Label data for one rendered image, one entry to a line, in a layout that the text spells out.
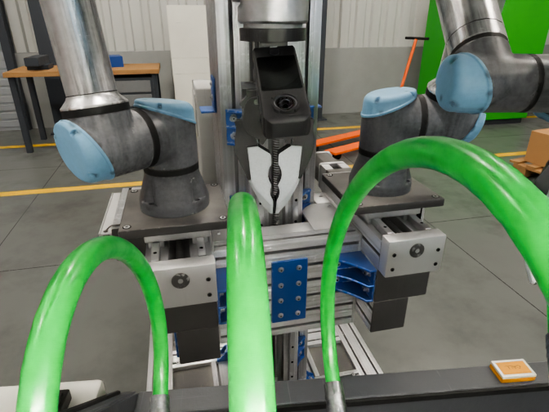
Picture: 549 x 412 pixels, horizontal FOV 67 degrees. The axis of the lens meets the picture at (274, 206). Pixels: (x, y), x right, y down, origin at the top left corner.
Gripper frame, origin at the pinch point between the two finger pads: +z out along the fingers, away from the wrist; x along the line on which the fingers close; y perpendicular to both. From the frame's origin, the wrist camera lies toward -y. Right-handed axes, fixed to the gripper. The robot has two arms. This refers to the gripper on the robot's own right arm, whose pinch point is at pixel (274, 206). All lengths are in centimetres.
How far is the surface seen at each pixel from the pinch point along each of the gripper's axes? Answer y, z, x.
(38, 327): -32.2, -9.9, 12.3
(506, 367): -5.0, 24.5, -32.8
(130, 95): 450, 60, 123
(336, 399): -19.6, 10.5, -3.8
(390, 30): 629, -3, -241
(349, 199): -20.0, -9.5, -3.3
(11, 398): -5.5, 22.7, 33.9
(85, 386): -4.4, 22.7, 25.2
